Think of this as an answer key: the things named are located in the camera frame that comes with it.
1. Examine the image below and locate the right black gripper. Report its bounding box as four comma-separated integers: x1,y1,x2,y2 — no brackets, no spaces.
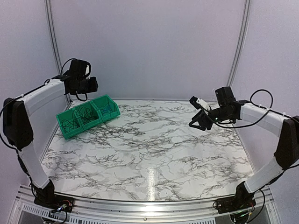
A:
189,106,233,131

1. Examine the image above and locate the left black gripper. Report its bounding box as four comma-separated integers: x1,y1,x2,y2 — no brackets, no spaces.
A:
74,77,98,94

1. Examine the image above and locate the black cable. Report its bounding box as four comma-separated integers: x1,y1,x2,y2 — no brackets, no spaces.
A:
61,119,78,133
72,104,99,124

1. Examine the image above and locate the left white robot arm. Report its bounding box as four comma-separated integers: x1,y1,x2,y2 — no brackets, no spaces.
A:
0,58,98,208

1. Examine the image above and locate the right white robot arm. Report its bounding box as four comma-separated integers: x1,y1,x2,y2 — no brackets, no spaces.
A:
184,84,299,200

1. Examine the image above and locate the right green bin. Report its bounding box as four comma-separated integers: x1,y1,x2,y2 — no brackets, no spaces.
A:
91,95,121,122

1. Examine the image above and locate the green bin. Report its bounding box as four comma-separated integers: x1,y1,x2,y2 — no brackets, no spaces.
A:
56,109,83,140
91,95,121,122
73,102,102,130

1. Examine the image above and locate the middle green bin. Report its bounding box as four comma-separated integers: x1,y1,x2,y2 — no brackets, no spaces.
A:
73,102,102,130

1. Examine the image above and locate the left green bin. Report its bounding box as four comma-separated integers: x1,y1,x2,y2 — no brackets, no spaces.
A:
56,109,83,140

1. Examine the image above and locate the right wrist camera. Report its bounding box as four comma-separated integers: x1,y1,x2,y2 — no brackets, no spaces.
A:
189,96,211,111

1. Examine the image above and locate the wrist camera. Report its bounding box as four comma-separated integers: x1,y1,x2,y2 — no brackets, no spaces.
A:
189,96,211,111
85,65,90,75

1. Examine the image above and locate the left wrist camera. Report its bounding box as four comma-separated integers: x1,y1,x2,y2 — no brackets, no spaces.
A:
85,65,90,75

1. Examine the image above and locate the left corner aluminium post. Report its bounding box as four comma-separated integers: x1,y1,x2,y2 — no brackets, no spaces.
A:
44,0,72,105

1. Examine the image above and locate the corner aluminium post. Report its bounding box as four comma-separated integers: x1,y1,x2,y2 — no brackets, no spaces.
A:
225,0,251,87
44,0,72,105

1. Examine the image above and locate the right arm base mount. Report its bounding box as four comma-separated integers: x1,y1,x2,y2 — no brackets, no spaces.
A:
212,182,256,214

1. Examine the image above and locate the right corner aluminium post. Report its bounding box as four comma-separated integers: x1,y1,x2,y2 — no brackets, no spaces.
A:
225,0,251,87

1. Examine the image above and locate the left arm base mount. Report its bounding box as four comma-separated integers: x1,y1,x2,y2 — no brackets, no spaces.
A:
31,180,74,212

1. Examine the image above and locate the aluminium front rail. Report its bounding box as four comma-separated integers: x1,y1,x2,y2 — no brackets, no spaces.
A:
9,184,275,224

